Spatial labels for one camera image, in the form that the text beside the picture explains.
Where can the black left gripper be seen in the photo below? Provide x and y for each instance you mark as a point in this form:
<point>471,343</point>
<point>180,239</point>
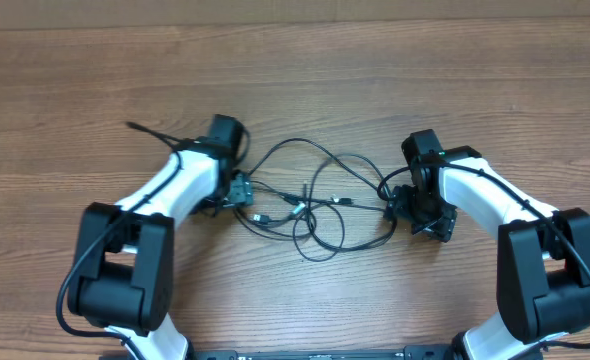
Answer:
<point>239,193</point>

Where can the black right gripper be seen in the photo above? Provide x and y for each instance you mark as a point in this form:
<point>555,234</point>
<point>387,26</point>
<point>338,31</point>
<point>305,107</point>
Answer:
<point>426,215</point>

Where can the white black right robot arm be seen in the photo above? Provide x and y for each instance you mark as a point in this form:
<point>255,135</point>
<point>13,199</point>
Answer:
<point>543,256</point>

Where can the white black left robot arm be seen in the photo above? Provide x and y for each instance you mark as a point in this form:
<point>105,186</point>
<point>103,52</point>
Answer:
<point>120,283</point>

